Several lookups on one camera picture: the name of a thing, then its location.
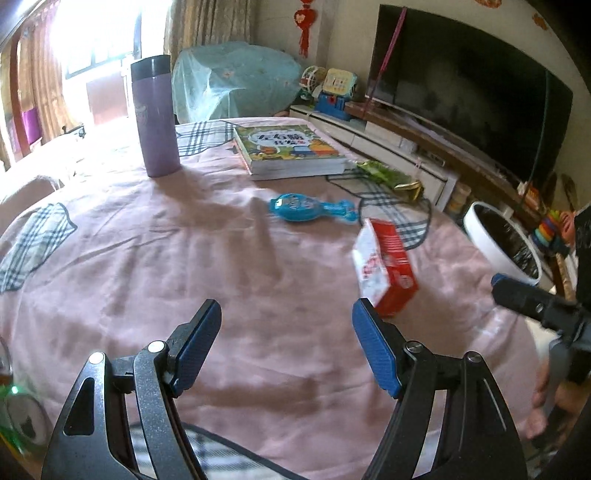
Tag brown cabinet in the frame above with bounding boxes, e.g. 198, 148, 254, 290
86, 69, 130, 126

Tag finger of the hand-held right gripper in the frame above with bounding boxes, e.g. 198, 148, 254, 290
490, 273, 587, 331

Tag white round waste bin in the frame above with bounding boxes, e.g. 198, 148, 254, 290
462, 200, 544, 285

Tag person's right hand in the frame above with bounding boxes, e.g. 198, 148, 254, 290
526, 357, 583, 439

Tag green snack wrapper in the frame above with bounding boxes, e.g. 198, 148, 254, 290
355, 160, 426, 203

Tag blue candy blister pack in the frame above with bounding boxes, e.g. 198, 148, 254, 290
269, 193, 359, 226

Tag magenta box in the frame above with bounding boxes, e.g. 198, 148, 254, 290
20, 108, 43, 145

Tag yellow toy cash register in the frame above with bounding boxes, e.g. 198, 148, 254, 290
315, 68, 357, 117

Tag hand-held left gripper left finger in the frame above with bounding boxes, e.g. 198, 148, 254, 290
41, 299, 223, 480

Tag crushed green can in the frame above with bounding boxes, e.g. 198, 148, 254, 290
0, 382, 52, 457

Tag beige patterned curtain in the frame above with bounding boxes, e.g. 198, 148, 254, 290
8, 14, 78, 141
163, 0, 260, 62

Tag pink tablecloth with plaid patches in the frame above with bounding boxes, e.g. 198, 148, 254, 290
0, 117, 542, 480

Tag black flat television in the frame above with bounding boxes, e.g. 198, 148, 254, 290
366, 4, 574, 186

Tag teal mesh cover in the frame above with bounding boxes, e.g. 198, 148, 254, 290
171, 41, 304, 126

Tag red heart hanging ornament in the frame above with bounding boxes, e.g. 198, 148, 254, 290
294, 0, 320, 59

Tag colourful stacking ring toy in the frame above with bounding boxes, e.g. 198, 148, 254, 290
530, 209, 572, 256

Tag red and white carton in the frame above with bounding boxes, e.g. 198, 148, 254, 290
352, 218, 419, 318

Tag green illustrated book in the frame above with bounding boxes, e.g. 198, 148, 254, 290
233, 125, 348, 181

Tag white television cabinet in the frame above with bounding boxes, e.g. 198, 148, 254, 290
289, 102, 468, 214

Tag purple thermos bottle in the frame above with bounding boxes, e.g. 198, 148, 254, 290
130, 55, 182, 179

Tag beige sofa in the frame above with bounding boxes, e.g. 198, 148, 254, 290
0, 133, 86, 234

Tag white cage ball toy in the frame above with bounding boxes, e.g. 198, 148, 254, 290
300, 65, 325, 101

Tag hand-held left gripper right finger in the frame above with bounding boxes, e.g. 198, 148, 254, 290
353, 298, 527, 480

